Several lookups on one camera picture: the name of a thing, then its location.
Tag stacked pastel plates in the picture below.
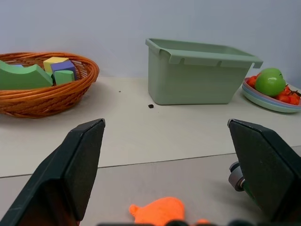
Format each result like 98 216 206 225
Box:
241 77 301 113

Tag orange plush toy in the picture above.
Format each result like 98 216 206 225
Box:
129 196 210 225

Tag purple foam block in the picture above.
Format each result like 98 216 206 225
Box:
50 60 76 82

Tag yellow foam block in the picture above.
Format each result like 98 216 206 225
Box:
43 57 70 73

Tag green quarter-round foam block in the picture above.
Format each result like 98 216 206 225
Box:
54 70 75 86

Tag green toy apple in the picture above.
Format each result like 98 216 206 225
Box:
255 67 286 97

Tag sage green plastic bin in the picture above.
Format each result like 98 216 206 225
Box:
145 38 264 105

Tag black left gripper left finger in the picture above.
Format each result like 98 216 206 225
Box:
0 118 106 226

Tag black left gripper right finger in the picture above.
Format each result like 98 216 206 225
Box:
227 119 301 222

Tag red toy tomatoes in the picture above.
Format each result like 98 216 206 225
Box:
246 73 301 106

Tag green arch foam block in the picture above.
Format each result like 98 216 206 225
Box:
0 60 54 90

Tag brown wicker basket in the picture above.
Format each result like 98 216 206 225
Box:
0 52 100 119

